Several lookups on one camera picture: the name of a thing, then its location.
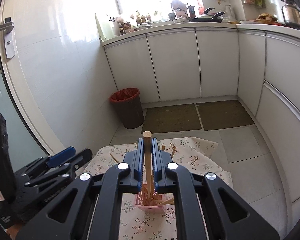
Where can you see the thick light wood chopstick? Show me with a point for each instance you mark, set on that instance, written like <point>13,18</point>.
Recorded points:
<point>147,150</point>

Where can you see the narrow white cabinet door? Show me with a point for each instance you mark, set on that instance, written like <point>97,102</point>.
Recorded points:
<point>251,70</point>

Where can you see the woven basket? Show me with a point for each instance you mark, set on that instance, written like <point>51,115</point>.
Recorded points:
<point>266,19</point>

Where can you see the steel kettle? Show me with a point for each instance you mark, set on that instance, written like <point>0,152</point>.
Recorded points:
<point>291,15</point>

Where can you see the frosted glass door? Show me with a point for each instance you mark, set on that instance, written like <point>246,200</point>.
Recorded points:
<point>5,100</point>

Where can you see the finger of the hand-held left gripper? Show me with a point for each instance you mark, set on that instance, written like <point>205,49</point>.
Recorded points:
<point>62,156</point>
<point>82,156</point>

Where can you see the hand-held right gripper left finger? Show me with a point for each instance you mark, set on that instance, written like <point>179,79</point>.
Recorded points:
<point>140,165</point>

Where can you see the small potted plants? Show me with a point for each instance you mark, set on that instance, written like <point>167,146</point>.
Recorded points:
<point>141,18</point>

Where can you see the black frying pan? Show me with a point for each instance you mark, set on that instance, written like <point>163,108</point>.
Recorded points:
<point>205,18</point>

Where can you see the bunch of wooden chopsticks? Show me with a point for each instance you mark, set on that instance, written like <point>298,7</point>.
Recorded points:
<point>166,202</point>

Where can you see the brown trash bin red bag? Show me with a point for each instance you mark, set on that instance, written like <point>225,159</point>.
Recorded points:
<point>130,112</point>

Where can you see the pink perforated utensil holder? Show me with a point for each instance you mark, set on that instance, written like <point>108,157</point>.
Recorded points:
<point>150,208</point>

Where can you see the floral tablecloth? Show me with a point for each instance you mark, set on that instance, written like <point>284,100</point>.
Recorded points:
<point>197,160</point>

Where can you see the white cabinet drawer front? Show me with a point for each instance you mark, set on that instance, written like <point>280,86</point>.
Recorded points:
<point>287,67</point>
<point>282,142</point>

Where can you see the clear plastic jug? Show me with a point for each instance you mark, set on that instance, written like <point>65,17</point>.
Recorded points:
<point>230,13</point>

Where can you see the grey figurine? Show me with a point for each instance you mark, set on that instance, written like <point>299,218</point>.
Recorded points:
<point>178,6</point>

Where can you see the white kitchen countertop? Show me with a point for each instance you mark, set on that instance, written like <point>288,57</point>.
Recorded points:
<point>165,27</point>

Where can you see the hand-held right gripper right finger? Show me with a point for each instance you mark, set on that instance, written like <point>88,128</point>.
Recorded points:
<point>156,166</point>

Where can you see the white cutting board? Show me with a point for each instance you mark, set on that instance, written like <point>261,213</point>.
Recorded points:
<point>105,28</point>

